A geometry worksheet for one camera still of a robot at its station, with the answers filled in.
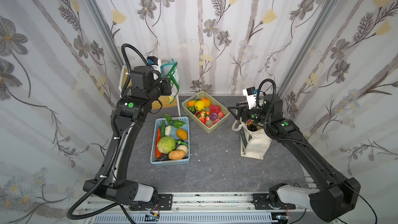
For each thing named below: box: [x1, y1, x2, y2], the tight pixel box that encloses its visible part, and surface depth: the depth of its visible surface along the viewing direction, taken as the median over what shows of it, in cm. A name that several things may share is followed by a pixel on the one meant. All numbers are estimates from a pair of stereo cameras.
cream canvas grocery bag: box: [231, 117, 273, 161], surface depth 83 cm
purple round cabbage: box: [208, 112, 218, 122], surface depth 106 cm
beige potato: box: [168, 149, 187, 161], surface depth 80 cm
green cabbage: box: [157, 136, 176, 154], surface depth 82 cm
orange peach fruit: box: [201, 97, 211, 108], surface depth 111 cm
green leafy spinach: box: [162, 113, 186, 129], surface depth 100 cm
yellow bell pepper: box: [194, 100, 205, 111], surface depth 107 cm
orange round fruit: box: [176, 128, 189, 141], surface depth 95 cm
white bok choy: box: [164, 124, 173, 137], surface depth 97 cm
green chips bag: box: [160, 58, 180, 104], surface depth 71 cm
